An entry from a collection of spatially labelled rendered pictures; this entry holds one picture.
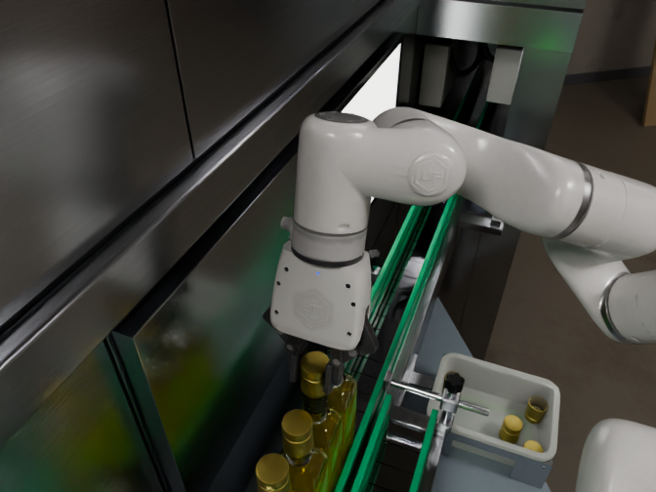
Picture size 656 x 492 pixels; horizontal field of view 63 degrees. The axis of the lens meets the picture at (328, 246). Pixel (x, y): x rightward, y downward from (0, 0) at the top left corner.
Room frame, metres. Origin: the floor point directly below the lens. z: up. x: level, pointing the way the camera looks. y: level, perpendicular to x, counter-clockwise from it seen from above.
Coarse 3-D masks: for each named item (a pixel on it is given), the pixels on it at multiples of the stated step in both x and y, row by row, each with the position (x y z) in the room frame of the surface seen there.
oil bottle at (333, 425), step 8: (304, 408) 0.40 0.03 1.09; (328, 408) 0.40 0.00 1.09; (328, 416) 0.39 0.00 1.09; (336, 416) 0.39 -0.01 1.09; (312, 424) 0.37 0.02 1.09; (320, 424) 0.37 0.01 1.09; (328, 424) 0.38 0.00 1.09; (336, 424) 0.38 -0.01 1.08; (320, 432) 0.36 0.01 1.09; (328, 432) 0.37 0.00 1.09; (336, 432) 0.38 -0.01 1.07; (320, 440) 0.36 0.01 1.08; (328, 440) 0.36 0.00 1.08; (336, 440) 0.38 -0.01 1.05; (328, 448) 0.36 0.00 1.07; (336, 448) 0.38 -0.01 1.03; (328, 456) 0.35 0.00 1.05; (336, 456) 0.38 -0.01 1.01; (328, 464) 0.35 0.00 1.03; (336, 464) 0.38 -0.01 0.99; (328, 472) 0.35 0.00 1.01; (336, 472) 0.38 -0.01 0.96; (328, 480) 0.35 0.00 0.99; (336, 480) 0.38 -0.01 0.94; (328, 488) 0.35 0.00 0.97
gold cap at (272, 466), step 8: (264, 456) 0.29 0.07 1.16; (272, 456) 0.29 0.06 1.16; (280, 456) 0.29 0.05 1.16; (264, 464) 0.28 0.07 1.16; (272, 464) 0.28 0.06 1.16; (280, 464) 0.28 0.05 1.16; (256, 472) 0.27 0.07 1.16; (264, 472) 0.27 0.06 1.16; (272, 472) 0.27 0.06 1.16; (280, 472) 0.27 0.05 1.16; (288, 472) 0.28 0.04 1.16; (264, 480) 0.27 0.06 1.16; (272, 480) 0.27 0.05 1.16; (280, 480) 0.27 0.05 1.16; (288, 480) 0.27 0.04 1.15; (264, 488) 0.26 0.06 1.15; (272, 488) 0.26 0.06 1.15; (280, 488) 0.27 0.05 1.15; (288, 488) 0.27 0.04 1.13
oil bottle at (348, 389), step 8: (344, 376) 0.45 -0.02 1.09; (344, 384) 0.43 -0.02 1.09; (352, 384) 0.44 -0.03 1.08; (336, 392) 0.42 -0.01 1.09; (344, 392) 0.42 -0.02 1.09; (352, 392) 0.43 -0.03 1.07; (328, 400) 0.42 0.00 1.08; (336, 400) 0.41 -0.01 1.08; (344, 400) 0.41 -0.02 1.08; (352, 400) 0.43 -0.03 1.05; (336, 408) 0.41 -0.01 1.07; (344, 408) 0.41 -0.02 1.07; (352, 408) 0.44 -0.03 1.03; (344, 416) 0.41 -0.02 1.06; (352, 416) 0.44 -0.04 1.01; (344, 424) 0.41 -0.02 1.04; (352, 424) 0.44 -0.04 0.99; (344, 432) 0.41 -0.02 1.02; (352, 432) 0.44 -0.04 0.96; (344, 440) 0.41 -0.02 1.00; (352, 440) 0.44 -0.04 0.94; (344, 448) 0.41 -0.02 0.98; (344, 456) 0.41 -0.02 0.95; (344, 464) 0.41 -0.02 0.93
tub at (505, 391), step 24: (456, 360) 0.68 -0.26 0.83; (480, 360) 0.67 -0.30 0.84; (480, 384) 0.66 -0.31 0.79; (504, 384) 0.64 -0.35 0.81; (528, 384) 0.63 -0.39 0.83; (552, 384) 0.62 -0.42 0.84; (432, 408) 0.57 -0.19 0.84; (504, 408) 0.61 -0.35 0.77; (552, 408) 0.57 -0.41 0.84; (456, 432) 0.52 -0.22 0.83; (480, 432) 0.56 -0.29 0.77; (528, 432) 0.56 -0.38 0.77; (552, 432) 0.52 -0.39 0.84; (528, 456) 0.48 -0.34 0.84; (552, 456) 0.47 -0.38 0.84
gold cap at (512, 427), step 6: (504, 420) 0.56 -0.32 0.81; (510, 420) 0.56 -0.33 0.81; (516, 420) 0.56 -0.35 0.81; (504, 426) 0.55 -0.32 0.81; (510, 426) 0.55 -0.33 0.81; (516, 426) 0.55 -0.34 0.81; (522, 426) 0.55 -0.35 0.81; (504, 432) 0.55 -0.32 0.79; (510, 432) 0.54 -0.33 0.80; (516, 432) 0.54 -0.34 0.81; (504, 438) 0.54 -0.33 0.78; (510, 438) 0.54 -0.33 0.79; (516, 438) 0.54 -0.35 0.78
